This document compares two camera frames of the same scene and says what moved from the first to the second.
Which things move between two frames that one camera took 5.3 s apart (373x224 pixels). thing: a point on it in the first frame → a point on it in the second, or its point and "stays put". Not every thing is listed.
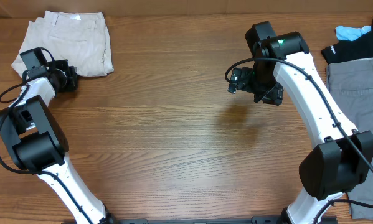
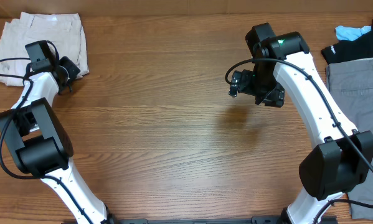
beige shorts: (81, 38) → (63, 30)
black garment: (370, 45) stays put
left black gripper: (63, 65) stays put
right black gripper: (255, 86) stays put
